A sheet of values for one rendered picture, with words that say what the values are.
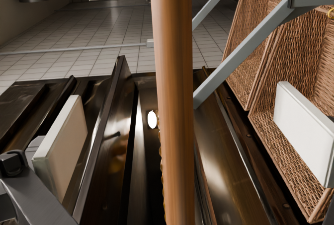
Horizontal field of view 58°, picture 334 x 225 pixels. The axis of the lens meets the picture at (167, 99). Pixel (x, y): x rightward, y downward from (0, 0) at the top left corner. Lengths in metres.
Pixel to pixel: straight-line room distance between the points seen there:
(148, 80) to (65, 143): 1.67
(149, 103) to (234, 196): 1.08
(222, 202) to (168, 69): 0.76
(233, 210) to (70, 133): 0.79
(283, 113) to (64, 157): 0.13
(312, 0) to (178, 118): 0.45
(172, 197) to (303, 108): 0.16
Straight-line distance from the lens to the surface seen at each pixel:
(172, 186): 0.29
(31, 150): 0.17
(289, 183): 0.99
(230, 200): 0.96
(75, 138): 0.19
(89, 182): 0.83
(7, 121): 1.59
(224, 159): 1.09
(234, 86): 1.54
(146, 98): 1.88
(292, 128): 0.20
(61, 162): 0.16
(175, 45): 0.22
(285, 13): 0.64
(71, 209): 0.78
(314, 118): 0.17
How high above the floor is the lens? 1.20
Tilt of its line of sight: 1 degrees down
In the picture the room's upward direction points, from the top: 94 degrees counter-clockwise
